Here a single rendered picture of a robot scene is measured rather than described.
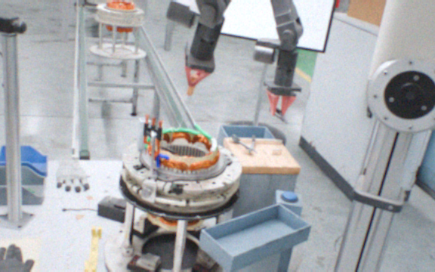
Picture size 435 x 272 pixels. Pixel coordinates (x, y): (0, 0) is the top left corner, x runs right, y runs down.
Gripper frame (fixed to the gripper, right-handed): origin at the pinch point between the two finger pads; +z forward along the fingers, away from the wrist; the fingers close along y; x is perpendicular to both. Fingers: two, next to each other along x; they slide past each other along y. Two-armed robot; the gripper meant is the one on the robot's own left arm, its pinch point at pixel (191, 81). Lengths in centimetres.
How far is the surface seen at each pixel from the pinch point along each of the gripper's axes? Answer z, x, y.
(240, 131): 36, 27, -22
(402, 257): 144, 172, -49
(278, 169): 22.5, 31.7, 4.9
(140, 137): 18.7, -9.6, 3.6
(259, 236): 15.7, 19.3, 33.1
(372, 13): 73, 165, -211
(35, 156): 71, -41, -30
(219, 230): 14.1, 8.8, 33.8
